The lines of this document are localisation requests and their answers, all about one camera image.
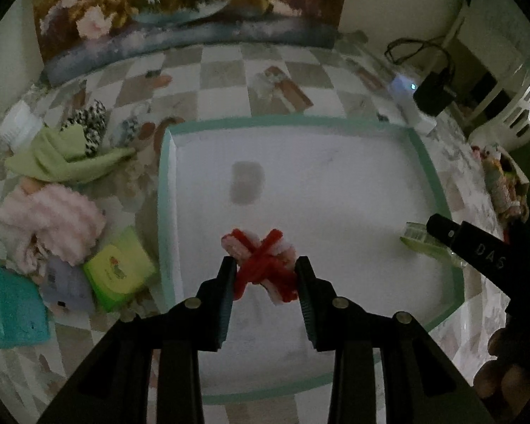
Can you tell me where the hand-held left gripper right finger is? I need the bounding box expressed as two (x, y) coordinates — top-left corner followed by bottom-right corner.
(294, 256), (497, 424)

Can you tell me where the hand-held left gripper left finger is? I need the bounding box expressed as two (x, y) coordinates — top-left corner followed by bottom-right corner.
(37, 256), (238, 424)

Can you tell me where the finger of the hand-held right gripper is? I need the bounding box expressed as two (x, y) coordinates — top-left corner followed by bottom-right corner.
(426, 213), (465, 253)

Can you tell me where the clear-wrapped green packet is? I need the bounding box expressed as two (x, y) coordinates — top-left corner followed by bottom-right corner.
(400, 222), (466, 268)

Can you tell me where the red and white chenille toy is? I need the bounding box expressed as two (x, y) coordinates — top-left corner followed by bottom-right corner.
(221, 228), (301, 305)

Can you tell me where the yellow-green tissue packet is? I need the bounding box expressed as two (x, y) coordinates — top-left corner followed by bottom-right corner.
(83, 226), (157, 312)

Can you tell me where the white box with green rim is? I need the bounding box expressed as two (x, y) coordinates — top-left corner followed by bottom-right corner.
(158, 114), (465, 405)

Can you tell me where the pink fluffy cloth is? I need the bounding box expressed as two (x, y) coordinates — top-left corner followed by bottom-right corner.
(0, 183), (107, 275)

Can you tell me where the light green cloth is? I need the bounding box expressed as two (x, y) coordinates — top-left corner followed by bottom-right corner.
(5, 124), (137, 184)

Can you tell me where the lavender soft pouch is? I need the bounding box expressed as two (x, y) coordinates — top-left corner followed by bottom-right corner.
(42, 256), (95, 314)

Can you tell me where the person's right hand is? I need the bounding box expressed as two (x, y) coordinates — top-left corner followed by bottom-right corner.
(473, 324), (530, 411)

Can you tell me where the colourful patterned cloth item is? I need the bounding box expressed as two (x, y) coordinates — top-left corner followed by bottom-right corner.
(470, 143), (530, 243)

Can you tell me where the black power adapter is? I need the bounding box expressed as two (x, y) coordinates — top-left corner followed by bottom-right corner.
(413, 68), (457, 116)

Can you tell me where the white power strip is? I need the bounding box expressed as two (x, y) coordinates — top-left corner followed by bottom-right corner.
(389, 73), (438, 135)

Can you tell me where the white laundry basket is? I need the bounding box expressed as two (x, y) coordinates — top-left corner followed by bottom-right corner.
(468, 48), (530, 151)

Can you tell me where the teal cloth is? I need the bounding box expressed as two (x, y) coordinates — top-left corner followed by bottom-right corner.
(0, 256), (50, 349)

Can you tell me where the black and white scrunchie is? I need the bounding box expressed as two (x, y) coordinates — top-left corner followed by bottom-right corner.
(61, 99), (108, 157)

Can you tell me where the checkered tablecloth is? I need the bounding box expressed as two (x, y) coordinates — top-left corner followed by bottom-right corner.
(0, 31), (513, 424)

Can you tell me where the floral painting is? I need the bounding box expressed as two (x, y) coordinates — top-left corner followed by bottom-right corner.
(33, 0), (352, 87)

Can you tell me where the white shelf frame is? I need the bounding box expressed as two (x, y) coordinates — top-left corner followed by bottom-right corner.
(439, 0), (508, 133)

